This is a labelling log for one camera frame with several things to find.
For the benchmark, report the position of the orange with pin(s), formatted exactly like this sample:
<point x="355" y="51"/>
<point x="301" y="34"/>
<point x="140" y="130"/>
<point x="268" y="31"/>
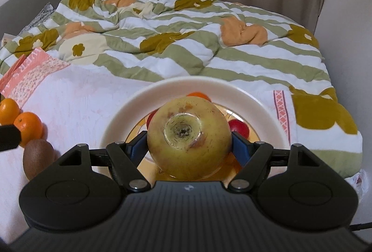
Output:
<point x="8" y="111"/>
<point x="29" y="127"/>

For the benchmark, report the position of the brown kiwi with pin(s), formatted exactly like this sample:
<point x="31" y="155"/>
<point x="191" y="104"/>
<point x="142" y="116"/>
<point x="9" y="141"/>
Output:
<point x="39" y="157"/>

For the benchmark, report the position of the green striped floral blanket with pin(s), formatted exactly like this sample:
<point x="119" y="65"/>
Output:
<point x="203" y="45"/>

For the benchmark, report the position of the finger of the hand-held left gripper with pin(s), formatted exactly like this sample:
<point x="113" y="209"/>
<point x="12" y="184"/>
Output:
<point x="8" y="137"/>

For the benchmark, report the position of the cream cartoon print plate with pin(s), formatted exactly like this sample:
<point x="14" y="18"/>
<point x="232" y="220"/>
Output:
<point x="174" y="89"/>

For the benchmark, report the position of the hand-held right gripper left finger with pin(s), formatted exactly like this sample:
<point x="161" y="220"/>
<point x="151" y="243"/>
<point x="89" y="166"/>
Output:
<point x="139" y="148"/>

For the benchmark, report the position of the grey patterned cloth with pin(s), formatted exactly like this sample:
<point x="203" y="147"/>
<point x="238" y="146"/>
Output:
<point x="43" y="15"/>

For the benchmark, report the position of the large yellow pear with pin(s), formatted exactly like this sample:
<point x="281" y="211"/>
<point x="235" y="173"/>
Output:
<point x="189" y="129"/>

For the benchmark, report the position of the small tangerine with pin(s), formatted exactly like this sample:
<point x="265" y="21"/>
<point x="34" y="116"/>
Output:
<point x="199" y="95"/>

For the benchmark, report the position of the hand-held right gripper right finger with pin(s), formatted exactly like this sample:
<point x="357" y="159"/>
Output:
<point x="239" y="150"/>

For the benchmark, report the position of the red cherry tomato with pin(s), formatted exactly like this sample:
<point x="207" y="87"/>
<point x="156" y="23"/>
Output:
<point x="151" y="119"/>
<point x="240" y="127"/>

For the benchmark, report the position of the pink floral tablecloth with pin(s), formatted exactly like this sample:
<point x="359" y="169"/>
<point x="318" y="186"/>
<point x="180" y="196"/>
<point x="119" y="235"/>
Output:
<point x="81" y="95"/>

